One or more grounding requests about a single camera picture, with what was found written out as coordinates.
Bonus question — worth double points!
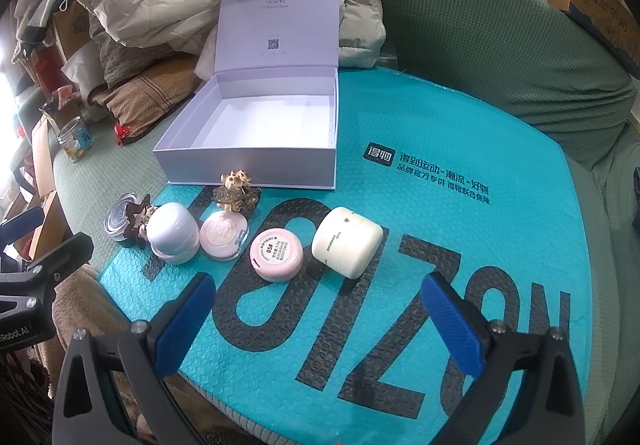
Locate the clear round compact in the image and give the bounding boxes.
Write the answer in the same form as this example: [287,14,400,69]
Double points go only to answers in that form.
[200,210,249,262]

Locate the glass jar with blue label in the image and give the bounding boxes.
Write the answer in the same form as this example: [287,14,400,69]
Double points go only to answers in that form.
[56,116,96,163]

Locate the dark braided cable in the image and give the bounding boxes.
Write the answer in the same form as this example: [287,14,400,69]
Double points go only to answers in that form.
[0,355,56,445]

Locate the green quilted sofa cover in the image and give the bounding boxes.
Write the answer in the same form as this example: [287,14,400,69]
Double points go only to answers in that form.
[50,0,640,445]

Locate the white crumpled paper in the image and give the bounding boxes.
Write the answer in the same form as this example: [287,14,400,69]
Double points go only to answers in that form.
[60,42,108,96]

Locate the white domed jar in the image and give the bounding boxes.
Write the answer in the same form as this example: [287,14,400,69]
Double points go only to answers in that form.
[146,201,200,266]

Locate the brown striped pillow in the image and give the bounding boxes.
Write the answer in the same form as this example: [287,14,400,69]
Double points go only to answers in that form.
[90,57,211,140]

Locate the teal bubble mailer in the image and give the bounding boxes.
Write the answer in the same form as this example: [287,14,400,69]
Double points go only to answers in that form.
[100,65,588,431]

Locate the amber flower hair claw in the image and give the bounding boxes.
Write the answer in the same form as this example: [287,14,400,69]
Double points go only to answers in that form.
[212,170,263,216]

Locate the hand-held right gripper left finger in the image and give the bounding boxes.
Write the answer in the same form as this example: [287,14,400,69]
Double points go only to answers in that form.
[52,272,217,445]

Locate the cream jar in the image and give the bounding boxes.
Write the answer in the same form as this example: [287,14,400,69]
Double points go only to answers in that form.
[311,206,385,280]

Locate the white gift box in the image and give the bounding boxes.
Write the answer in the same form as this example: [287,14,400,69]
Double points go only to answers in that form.
[152,0,342,190]

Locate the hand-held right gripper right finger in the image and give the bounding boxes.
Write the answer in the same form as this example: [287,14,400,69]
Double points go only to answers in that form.
[421,271,588,445]

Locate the grey-brown knitted cloth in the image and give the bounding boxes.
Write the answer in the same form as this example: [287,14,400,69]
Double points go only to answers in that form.
[97,32,176,76]

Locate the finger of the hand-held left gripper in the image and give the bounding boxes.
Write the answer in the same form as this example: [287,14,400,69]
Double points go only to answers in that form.
[25,232,95,276]
[0,207,45,238]

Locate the small cardboard box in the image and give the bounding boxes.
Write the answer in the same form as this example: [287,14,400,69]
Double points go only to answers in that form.
[52,0,101,60]

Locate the black jar with silver lid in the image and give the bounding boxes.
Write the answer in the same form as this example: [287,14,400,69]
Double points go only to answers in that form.
[103,192,146,243]

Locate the small pale pink compact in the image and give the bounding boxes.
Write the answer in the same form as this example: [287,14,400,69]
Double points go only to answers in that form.
[249,226,304,283]

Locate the dark flower hair claw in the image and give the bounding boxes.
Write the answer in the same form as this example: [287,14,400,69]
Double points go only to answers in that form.
[122,195,161,246]

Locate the brown fleece blanket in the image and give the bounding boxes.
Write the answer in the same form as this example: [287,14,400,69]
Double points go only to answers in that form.
[47,265,166,445]

